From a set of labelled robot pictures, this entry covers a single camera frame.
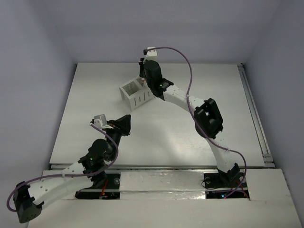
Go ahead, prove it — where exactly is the aluminium side rail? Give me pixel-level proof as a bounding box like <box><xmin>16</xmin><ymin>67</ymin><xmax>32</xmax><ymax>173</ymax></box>
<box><xmin>237</xmin><ymin>64</ymin><xmax>276</xmax><ymax>169</ymax></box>

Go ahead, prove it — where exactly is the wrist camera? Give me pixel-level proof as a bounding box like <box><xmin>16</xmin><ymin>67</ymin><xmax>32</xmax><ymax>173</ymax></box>
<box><xmin>90</xmin><ymin>114</ymin><xmax>110</xmax><ymax>129</ymax></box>
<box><xmin>143</xmin><ymin>47</ymin><xmax>157</xmax><ymax>63</ymax></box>

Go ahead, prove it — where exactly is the white slotted stationery organizer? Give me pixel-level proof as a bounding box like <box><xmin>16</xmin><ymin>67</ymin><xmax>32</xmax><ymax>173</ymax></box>
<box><xmin>119</xmin><ymin>76</ymin><xmax>154</xmax><ymax>111</ymax></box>

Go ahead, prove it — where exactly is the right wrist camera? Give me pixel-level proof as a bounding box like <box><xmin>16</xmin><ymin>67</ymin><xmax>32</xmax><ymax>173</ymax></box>
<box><xmin>143</xmin><ymin>47</ymin><xmax>157</xmax><ymax>63</ymax></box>

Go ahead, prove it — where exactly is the pink capped white marker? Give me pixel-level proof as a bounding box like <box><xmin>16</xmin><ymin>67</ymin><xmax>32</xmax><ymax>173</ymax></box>
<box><xmin>140</xmin><ymin>77</ymin><xmax>145</xmax><ymax>87</ymax></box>

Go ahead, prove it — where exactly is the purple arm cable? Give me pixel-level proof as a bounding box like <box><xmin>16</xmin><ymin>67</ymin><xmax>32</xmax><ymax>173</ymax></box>
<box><xmin>154</xmin><ymin>47</ymin><xmax>247</xmax><ymax>198</ymax></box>
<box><xmin>6</xmin><ymin>123</ymin><xmax>119</xmax><ymax>212</ymax></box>

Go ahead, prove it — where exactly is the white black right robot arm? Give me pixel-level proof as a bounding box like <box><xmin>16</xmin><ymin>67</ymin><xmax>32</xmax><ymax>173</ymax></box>
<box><xmin>139</xmin><ymin>57</ymin><xmax>242</xmax><ymax>189</ymax></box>

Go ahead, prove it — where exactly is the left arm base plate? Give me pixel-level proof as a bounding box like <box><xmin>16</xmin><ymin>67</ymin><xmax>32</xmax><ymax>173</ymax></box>
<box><xmin>75</xmin><ymin>173</ymin><xmax>121</xmax><ymax>200</ymax></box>

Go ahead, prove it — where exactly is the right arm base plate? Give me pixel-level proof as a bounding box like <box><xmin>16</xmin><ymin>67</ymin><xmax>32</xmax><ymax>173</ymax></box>
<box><xmin>202</xmin><ymin>172</ymin><xmax>244</xmax><ymax>190</ymax></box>

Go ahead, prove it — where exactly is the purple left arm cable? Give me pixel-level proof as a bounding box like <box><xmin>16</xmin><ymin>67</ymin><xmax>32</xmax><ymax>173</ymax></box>
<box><xmin>6</xmin><ymin>123</ymin><xmax>119</xmax><ymax>212</ymax></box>

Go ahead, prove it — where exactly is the white foam front board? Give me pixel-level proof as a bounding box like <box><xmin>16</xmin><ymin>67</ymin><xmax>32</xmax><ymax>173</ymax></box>
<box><xmin>29</xmin><ymin>169</ymin><xmax>301</xmax><ymax>228</ymax></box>

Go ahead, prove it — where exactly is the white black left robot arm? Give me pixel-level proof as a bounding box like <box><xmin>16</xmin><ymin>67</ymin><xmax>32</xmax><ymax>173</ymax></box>
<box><xmin>12</xmin><ymin>114</ymin><xmax>131</xmax><ymax>224</ymax></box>

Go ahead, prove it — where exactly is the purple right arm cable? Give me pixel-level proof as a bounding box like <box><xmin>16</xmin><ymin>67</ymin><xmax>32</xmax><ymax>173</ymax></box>
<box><xmin>154</xmin><ymin>47</ymin><xmax>247</xmax><ymax>198</ymax></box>

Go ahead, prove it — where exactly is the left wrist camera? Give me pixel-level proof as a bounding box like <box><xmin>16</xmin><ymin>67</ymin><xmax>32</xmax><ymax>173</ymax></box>
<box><xmin>90</xmin><ymin>114</ymin><xmax>110</xmax><ymax>129</ymax></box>

